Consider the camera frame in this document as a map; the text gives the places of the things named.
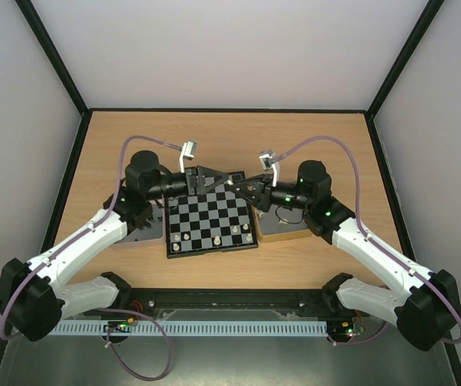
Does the light blue cable duct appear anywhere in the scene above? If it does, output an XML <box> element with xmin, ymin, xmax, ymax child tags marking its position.
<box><xmin>50</xmin><ymin>320</ymin><xmax>327</xmax><ymax>338</ymax></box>

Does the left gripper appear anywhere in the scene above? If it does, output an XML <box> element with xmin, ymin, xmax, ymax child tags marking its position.
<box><xmin>146</xmin><ymin>166</ymin><xmax>229</xmax><ymax>202</ymax></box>

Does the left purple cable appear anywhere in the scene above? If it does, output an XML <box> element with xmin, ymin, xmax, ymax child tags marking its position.
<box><xmin>0</xmin><ymin>135</ymin><xmax>187</xmax><ymax>341</ymax></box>

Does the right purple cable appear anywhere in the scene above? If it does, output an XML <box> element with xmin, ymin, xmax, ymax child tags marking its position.
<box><xmin>278</xmin><ymin>135</ymin><xmax>461</xmax><ymax>345</ymax></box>

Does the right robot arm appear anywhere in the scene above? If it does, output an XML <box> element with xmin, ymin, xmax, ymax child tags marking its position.
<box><xmin>230</xmin><ymin>160</ymin><xmax>461</xmax><ymax>351</ymax></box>

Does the gold tin with white pieces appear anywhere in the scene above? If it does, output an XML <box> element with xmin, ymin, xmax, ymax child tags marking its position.
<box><xmin>253</xmin><ymin>205</ymin><xmax>312</xmax><ymax>243</ymax></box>

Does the black silver chessboard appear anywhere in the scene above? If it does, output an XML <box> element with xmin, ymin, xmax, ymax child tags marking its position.
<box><xmin>165</xmin><ymin>184</ymin><xmax>258</xmax><ymax>259</ymax></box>

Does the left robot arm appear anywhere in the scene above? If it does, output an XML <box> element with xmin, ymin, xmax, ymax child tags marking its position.
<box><xmin>0</xmin><ymin>150</ymin><xmax>229</xmax><ymax>342</ymax></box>

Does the purple cable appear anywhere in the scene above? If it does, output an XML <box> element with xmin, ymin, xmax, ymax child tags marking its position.
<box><xmin>278</xmin><ymin>135</ymin><xmax>461</xmax><ymax>345</ymax></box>
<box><xmin>0</xmin><ymin>135</ymin><xmax>187</xmax><ymax>341</ymax></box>

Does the tin tray with black pieces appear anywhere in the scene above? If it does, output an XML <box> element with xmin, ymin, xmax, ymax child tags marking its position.
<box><xmin>114</xmin><ymin>202</ymin><xmax>165</xmax><ymax>248</ymax></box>

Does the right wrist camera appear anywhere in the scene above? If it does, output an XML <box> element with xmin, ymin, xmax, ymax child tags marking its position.
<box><xmin>258</xmin><ymin>150</ymin><xmax>280</xmax><ymax>187</ymax></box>

